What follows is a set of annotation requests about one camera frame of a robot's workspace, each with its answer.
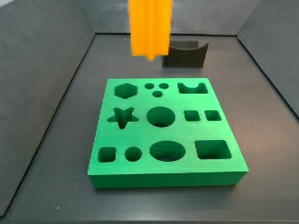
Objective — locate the green shape-sorting block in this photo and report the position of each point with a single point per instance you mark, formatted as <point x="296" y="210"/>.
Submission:
<point x="163" y="136"/>

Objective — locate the black curved holder block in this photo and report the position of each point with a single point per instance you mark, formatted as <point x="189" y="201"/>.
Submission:
<point x="186" y="54"/>

